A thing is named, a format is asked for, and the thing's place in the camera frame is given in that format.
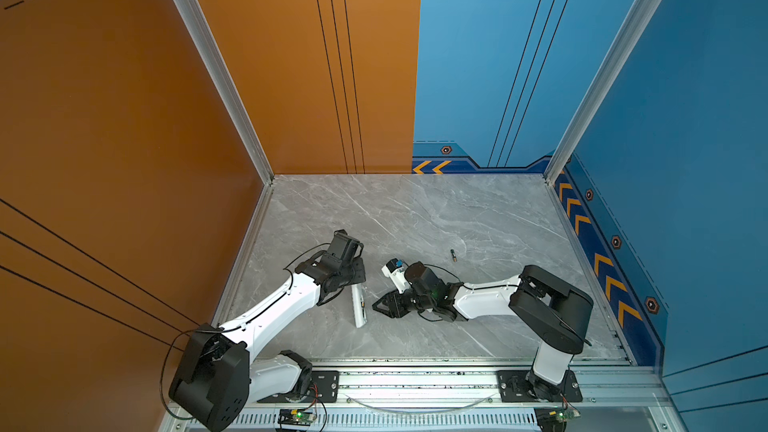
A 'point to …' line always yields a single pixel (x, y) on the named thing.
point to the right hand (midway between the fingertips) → (376, 307)
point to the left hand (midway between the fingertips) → (360, 267)
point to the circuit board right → (553, 418)
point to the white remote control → (358, 305)
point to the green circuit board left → (296, 417)
